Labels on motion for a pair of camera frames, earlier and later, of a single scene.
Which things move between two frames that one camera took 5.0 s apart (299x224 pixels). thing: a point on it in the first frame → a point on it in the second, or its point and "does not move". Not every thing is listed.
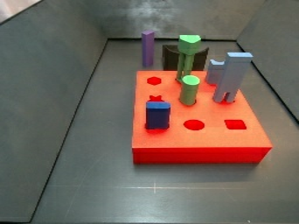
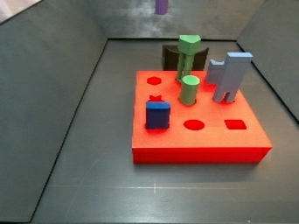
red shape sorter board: [210, 132] does not move
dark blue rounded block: [157, 115] does not move
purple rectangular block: [148, 45] → [162, 7]
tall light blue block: [237, 66] does not move
